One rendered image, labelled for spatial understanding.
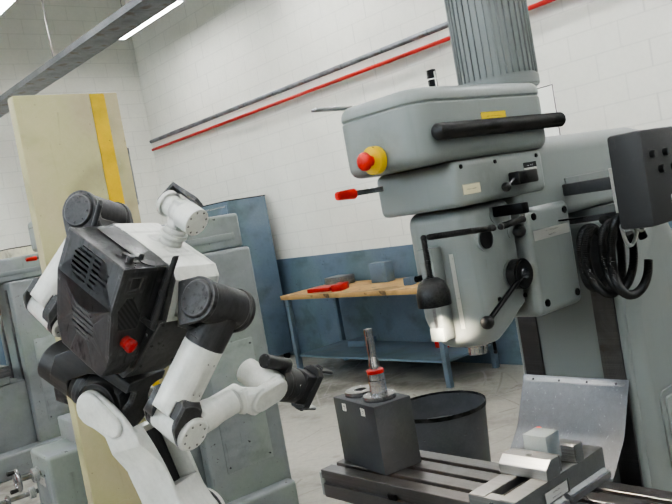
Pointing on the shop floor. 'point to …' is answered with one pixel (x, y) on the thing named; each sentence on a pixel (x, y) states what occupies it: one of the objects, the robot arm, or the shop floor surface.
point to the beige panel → (54, 122)
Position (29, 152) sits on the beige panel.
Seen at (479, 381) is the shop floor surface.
